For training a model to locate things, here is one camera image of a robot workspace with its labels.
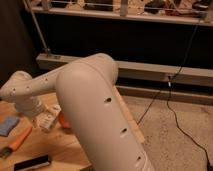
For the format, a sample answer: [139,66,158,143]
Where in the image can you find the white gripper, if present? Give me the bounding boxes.
[15,97,60,132]

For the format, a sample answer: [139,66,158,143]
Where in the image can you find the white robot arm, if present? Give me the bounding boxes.
[0,53,155,171]

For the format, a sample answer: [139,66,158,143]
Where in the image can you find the red bowl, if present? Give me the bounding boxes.
[58,112,71,129]

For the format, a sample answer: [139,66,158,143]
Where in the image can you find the wooden table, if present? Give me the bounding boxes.
[0,84,146,171]

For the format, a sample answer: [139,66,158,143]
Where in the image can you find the blue sponge cloth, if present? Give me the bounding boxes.
[0,116,19,137]

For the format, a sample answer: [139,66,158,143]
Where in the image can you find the orange carrot toy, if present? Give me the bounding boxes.
[0,126,33,159]

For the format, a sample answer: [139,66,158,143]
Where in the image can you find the metal diagonal rod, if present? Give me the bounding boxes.
[25,0,51,57]

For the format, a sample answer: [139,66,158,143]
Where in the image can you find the black power cable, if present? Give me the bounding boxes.
[136,13,213,171]

